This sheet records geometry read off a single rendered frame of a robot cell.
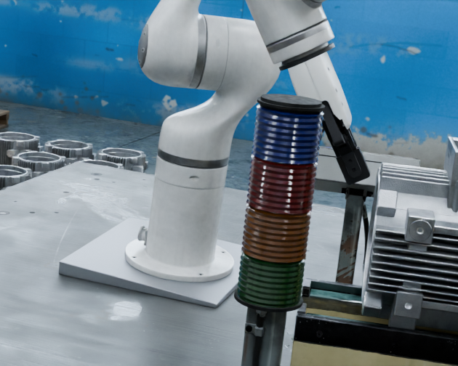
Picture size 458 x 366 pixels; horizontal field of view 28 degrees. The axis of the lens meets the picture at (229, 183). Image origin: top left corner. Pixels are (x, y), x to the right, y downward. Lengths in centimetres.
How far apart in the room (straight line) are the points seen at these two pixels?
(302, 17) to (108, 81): 630
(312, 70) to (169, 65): 37
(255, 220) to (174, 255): 72
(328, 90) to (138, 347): 45
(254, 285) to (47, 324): 58
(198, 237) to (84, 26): 599
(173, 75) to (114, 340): 42
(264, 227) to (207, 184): 69
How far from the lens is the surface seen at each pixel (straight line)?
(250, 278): 82
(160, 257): 154
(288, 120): 78
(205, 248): 153
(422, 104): 670
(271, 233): 80
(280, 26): 112
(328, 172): 133
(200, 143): 146
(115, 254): 158
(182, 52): 143
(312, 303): 120
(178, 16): 143
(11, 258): 161
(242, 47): 145
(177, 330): 135
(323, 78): 112
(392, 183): 109
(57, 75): 759
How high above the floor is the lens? 133
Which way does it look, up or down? 14 degrees down
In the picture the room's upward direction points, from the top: 6 degrees clockwise
